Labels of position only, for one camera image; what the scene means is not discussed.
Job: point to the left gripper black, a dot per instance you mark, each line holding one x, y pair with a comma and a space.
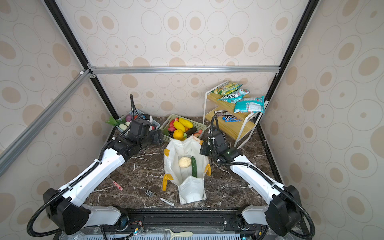
157, 136

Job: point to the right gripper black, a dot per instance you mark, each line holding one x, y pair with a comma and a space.
204, 145

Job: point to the green cucumber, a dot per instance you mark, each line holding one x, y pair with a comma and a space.
194, 167

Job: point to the white grocery bag yellow handles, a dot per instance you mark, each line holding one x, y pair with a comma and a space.
190, 189

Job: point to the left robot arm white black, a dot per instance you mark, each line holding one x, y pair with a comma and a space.
90, 177

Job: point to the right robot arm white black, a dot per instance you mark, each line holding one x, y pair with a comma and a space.
261, 186

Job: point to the teal m&m snack bag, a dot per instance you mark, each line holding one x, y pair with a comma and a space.
234, 96

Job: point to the teal snack bag front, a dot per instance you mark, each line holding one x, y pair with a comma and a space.
250, 105

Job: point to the green yellow snack bag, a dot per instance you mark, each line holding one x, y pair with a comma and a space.
227, 89

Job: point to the white radish with leaves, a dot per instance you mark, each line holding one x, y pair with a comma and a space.
122, 124

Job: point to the purple red cabbage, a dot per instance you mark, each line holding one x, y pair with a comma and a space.
129, 118

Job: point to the blue plastic vegetable basket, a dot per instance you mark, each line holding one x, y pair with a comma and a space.
144, 116

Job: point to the green plastic fruit basket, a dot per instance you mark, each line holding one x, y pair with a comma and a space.
168, 136

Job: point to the dark eggplant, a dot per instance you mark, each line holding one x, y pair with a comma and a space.
190, 131

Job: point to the pink dragon fruit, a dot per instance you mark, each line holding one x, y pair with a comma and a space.
171, 126

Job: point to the dark chocolate bar packet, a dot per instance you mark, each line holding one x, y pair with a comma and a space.
222, 113

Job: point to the yellow mango back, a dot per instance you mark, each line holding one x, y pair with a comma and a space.
186, 123

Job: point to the yellow mango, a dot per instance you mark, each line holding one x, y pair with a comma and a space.
186, 123
179, 126

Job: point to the wrinkled yellow orange fruit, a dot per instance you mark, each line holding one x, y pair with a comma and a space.
178, 134

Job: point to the yellow mango front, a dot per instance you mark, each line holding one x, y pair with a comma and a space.
179, 126

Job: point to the metal fork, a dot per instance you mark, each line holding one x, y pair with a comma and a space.
149, 193

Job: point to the white plastic knife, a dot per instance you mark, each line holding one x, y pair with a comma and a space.
167, 202

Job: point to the cream plastic spatula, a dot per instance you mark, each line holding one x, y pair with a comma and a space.
170, 235

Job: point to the silver aluminium side bar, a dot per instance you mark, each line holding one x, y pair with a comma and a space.
26, 137

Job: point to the wooden shelf white frame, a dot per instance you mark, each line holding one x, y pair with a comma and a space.
241, 131

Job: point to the pink handled tool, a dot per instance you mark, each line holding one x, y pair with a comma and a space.
117, 185

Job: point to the silver aluminium frame bar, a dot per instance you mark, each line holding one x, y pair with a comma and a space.
185, 70

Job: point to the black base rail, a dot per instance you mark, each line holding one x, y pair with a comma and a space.
229, 219

